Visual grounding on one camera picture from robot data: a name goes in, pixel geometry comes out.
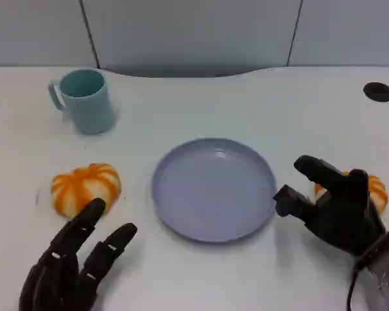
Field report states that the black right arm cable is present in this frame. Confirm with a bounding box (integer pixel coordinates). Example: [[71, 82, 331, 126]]
[[346, 259, 364, 311]]

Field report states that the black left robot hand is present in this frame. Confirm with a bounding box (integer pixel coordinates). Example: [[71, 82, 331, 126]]
[[18, 197, 139, 311]]

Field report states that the black table cable grommet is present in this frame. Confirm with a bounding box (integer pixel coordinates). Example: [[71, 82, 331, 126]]
[[362, 82, 389, 103]]

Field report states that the lilac plate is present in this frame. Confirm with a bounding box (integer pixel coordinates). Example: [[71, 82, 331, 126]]
[[150, 137, 277, 244]]

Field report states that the pale green mug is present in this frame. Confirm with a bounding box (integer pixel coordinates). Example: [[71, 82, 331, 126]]
[[48, 67, 117, 135]]

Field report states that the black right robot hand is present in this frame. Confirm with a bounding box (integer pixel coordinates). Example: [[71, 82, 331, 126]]
[[272, 154, 386, 257]]

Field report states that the orange white toy bread roll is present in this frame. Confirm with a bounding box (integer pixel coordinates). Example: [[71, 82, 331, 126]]
[[51, 163, 123, 218], [314, 171, 389, 216]]

